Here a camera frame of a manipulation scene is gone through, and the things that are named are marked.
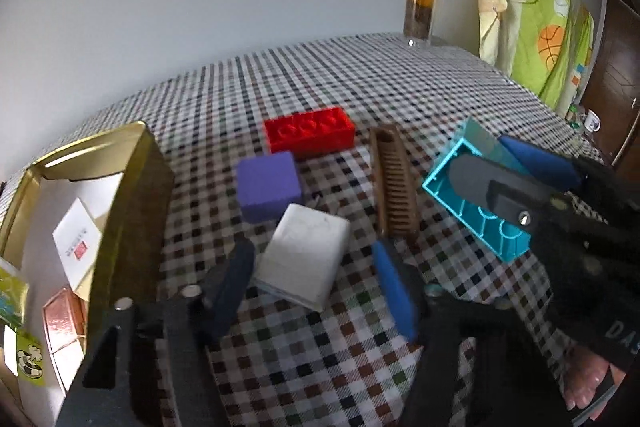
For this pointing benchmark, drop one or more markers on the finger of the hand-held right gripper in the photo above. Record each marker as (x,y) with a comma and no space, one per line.
(480,182)
(540,162)

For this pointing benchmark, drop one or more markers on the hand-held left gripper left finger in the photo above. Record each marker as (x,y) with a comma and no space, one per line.
(232,282)

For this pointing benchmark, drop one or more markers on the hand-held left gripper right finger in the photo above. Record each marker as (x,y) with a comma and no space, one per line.
(395,292)

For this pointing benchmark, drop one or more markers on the teal building block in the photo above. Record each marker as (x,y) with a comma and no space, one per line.
(492,238)

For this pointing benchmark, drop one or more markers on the small white box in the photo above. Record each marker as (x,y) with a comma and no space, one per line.
(300,252)

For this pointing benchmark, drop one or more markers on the brown wooden comb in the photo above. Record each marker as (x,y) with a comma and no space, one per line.
(395,187)

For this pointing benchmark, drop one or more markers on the purple block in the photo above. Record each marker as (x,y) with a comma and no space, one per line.
(267,187)

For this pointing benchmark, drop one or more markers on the gold metal tin box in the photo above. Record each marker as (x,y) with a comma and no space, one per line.
(135,217)

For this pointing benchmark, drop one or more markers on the white box with red seal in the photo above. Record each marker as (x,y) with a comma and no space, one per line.
(75,242)

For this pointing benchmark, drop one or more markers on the red building block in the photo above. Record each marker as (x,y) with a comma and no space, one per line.
(310,132)

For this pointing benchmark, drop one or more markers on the copper coloured box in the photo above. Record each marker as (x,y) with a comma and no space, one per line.
(62,322)

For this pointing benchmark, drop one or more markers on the clear case with green label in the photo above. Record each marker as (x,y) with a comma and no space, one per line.
(12,299)

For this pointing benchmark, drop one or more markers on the person's right hand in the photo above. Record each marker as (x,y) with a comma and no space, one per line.
(587,382)

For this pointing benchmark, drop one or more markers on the white mug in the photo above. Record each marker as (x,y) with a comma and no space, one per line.
(593,122)

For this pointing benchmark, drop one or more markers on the checkered tablecloth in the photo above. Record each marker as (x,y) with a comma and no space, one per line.
(400,97)

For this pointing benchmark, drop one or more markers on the dark brown wooden door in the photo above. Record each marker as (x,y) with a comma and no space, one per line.
(617,72)

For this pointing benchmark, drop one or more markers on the green yellow printed cloth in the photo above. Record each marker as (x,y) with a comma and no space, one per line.
(540,37)

